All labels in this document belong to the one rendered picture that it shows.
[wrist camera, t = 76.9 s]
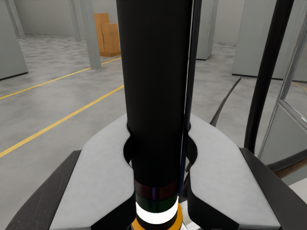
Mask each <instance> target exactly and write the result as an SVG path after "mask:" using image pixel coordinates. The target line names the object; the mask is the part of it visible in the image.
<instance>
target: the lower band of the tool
mask: <svg viewBox="0 0 307 230"><path fill-rule="evenodd" d="M177 211H178V214H177V219H176V221H175V223H174V224H173V225H172V226H171V227H170V228H169V229H167V230H179V228H180V226H181V223H182V209H181V206H180V204H179V203H178V206H177ZM132 226H133V228H134V230H145V229H144V228H143V227H142V226H141V225H140V224H139V223H138V221H137V219H136V218H135V220H134V221H133V222H132Z"/></svg>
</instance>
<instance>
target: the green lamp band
mask: <svg viewBox="0 0 307 230"><path fill-rule="evenodd" d="M178 191H179V188H178V189H177V191H176V192H175V194H174V195H173V196H171V197H170V198H168V199H166V200H162V201H150V200H146V199H144V198H142V197H141V196H140V195H138V193H137V192H136V191H135V192H136V202H137V204H138V205H139V206H140V207H141V208H142V209H144V210H146V211H149V212H154V213H158V212H164V211H166V210H168V209H170V208H171V207H173V206H174V204H175V203H176V201H177V199H178Z"/></svg>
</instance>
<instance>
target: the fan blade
mask: <svg viewBox="0 0 307 230"><path fill-rule="evenodd" d="M240 80H241V77H240V78H239V79H238V80H237V82H236V83H235V84H234V85H233V87H232V88H231V89H230V91H229V93H228V94H227V96H226V97H225V98H224V100H223V101H222V103H221V104H220V106H219V108H218V109H217V111H216V113H215V115H214V116H213V118H212V120H211V121H210V123H209V124H210V125H212V126H214V127H216V124H217V120H218V118H219V115H220V113H221V110H222V108H223V106H224V104H225V102H226V100H227V98H228V97H229V95H230V94H231V92H232V90H233V89H234V88H235V86H236V85H237V84H238V82H239V81H240ZM191 166H192V164H191V163H190V162H189V163H188V165H187V167H186V169H185V171H186V173H187V172H189V170H190V167H191Z"/></svg>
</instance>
